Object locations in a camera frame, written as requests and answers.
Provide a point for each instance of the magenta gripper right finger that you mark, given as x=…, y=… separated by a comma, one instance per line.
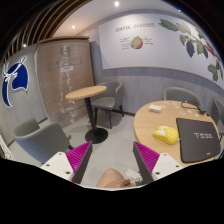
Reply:
x=152, y=165

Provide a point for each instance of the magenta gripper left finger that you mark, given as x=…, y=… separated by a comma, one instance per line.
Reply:
x=70, y=166

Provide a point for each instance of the yellow computer mouse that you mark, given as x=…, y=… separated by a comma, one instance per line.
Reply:
x=166, y=134

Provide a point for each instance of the black mouse pad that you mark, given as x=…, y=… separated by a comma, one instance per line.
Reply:
x=198, y=140

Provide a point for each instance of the crumpled plastic wrapper on floor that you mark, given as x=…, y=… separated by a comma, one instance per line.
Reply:
x=135, y=176

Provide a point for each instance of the person's knee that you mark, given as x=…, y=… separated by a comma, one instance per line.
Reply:
x=113, y=179

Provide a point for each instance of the grey armchair left foreground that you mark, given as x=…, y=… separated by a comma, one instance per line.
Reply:
x=41, y=143

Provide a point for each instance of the round wooden near table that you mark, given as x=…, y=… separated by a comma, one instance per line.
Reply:
x=145, y=122

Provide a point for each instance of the white small box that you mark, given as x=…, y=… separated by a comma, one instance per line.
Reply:
x=155, y=108

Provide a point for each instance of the grey armchair behind small table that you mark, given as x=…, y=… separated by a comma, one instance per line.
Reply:
x=109, y=100

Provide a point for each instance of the grey chair behind near table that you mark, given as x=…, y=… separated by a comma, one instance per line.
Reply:
x=181, y=94

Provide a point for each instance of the blue deer logo sign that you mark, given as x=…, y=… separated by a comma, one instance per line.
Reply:
x=15, y=77

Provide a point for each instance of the wrapped tall cabinet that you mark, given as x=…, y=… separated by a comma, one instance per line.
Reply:
x=63, y=66

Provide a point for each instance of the small round pedestal table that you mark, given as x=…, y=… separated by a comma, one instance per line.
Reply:
x=95, y=135

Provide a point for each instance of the coffee cherries wall mural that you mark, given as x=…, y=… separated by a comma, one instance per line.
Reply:
x=160, y=41

